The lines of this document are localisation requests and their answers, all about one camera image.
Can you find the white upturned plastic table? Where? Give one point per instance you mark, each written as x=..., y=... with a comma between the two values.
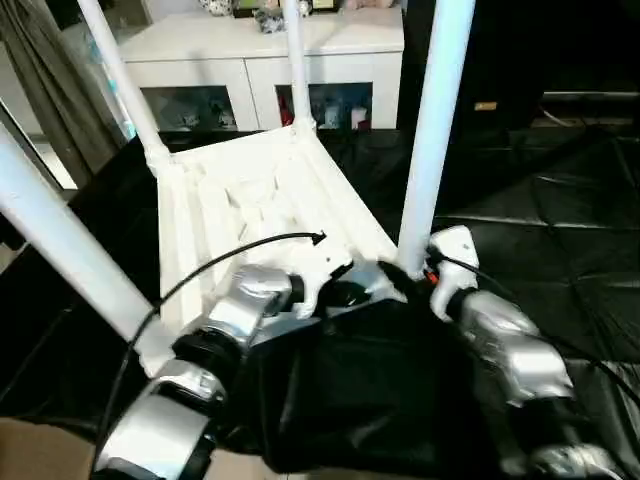
x=250, y=200

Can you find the white plastic table leg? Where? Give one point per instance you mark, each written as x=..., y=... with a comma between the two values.
x=435, y=120
x=125, y=80
x=70, y=250
x=298, y=60

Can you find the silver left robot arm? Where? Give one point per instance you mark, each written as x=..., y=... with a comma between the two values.
x=220, y=340

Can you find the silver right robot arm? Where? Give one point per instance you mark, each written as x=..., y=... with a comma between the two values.
x=510, y=350

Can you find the black work mat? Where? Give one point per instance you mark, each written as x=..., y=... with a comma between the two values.
x=540, y=250

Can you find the black case with yellow label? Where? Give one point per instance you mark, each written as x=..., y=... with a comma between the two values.
x=540, y=50

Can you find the white glass-door cabinet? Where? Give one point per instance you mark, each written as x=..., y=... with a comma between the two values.
x=250, y=50

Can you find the beige plush toy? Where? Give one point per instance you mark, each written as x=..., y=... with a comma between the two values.
x=370, y=4

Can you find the grey crumpled object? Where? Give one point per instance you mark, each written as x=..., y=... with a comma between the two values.
x=270, y=18

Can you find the grey curtain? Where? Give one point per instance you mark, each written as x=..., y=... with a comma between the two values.
x=60, y=90

